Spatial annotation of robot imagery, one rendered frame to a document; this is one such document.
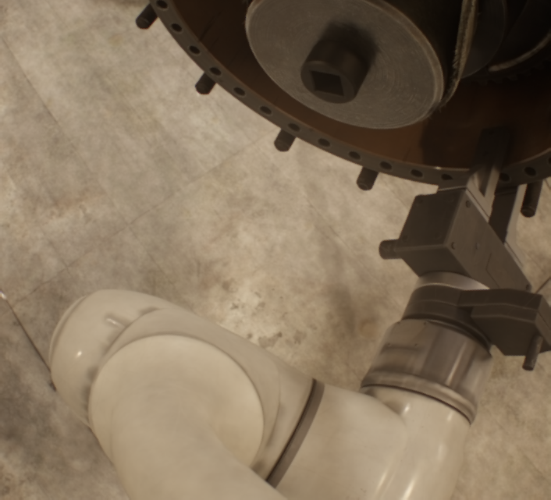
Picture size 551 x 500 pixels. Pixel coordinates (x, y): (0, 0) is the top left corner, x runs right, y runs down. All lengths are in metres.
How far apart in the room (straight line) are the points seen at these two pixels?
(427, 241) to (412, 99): 0.10
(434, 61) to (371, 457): 0.25
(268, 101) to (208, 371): 0.32
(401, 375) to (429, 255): 0.09
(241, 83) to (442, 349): 0.30
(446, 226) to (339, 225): 0.87
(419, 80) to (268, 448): 0.24
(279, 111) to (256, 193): 0.74
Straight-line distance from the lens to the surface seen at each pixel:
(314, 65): 0.44
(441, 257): 0.49
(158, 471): 0.29
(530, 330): 0.47
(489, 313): 0.47
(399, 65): 0.45
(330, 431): 0.43
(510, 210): 0.59
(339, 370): 1.26
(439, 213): 0.50
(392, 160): 0.63
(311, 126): 0.64
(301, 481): 0.43
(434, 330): 0.48
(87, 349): 0.43
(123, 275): 1.31
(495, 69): 0.63
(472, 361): 0.48
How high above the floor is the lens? 1.20
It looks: 64 degrees down
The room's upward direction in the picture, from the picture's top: 11 degrees clockwise
